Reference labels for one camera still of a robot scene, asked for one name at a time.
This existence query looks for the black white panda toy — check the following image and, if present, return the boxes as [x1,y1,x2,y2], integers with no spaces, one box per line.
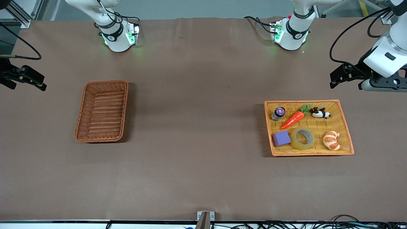
[310,107,331,119]

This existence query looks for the orange toy carrot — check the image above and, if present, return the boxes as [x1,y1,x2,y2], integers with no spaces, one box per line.
[280,104,311,130]

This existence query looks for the aluminium frame profile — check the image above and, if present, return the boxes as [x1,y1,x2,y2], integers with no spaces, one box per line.
[358,0,392,24]
[0,0,40,28]

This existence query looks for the black arm base cable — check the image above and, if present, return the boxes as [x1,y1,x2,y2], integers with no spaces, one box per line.
[244,16,274,34]

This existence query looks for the brown deep wicker basket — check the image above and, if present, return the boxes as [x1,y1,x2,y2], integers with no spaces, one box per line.
[74,80,129,143]

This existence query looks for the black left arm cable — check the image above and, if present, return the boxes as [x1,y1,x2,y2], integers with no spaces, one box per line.
[329,7,395,70]

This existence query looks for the table cover sheet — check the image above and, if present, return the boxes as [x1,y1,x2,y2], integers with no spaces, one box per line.
[0,17,407,222]

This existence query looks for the orange flat wicker basket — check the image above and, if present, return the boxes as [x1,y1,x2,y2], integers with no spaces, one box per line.
[264,100,355,157]

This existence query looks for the purple foam block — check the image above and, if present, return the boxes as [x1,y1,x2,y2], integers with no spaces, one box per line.
[273,130,291,147]

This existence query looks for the small bottle blue lid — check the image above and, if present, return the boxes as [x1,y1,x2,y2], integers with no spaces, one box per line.
[271,107,286,121]

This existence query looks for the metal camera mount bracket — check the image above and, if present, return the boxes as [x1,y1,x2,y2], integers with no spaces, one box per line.
[197,211,215,229]

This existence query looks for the clear yellowish tape roll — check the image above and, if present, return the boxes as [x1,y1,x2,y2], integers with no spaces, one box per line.
[290,127,316,150]

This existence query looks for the black cable bundle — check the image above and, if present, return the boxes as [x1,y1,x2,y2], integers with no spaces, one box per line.
[223,214,407,229]

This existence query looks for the toy croissant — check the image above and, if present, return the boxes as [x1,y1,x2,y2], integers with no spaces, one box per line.
[323,131,341,151]

